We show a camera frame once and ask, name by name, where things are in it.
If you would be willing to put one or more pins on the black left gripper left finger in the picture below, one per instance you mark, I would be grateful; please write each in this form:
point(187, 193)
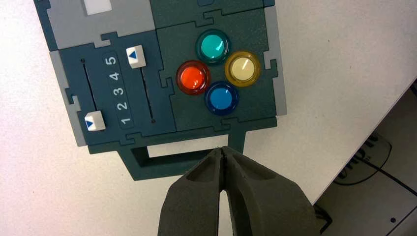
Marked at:
point(192, 202)

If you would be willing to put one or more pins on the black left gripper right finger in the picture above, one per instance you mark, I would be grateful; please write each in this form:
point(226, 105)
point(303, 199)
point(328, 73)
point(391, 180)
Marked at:
point(267, 202)

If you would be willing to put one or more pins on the teal grey puzzle task board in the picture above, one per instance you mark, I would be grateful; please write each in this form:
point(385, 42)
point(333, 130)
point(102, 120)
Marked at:
point(163, 71)

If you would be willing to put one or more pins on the black power strip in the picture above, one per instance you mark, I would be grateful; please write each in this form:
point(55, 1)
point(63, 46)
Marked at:
point(361, 156)

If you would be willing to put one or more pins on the blue round push button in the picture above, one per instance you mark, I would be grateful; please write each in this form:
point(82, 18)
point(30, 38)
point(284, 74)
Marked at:
point(221, 98)

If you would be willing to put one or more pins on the red round push button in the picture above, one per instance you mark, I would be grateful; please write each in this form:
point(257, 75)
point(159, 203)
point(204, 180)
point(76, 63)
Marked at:
point(193, 78)

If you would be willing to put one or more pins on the white slider knob blue arrow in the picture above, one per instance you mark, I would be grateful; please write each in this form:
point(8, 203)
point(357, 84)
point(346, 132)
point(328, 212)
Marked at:
point(94, 120)
point(136, 56)

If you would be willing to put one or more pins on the yellow round push button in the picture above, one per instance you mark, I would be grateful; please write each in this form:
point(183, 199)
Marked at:
point(242, 68)

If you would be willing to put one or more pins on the teal round push button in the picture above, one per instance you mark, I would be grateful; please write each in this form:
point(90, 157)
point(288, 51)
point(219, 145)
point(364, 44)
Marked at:
point(213, 47)

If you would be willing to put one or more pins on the white square button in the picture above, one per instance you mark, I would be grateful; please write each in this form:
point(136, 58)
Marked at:
point(97, 6)

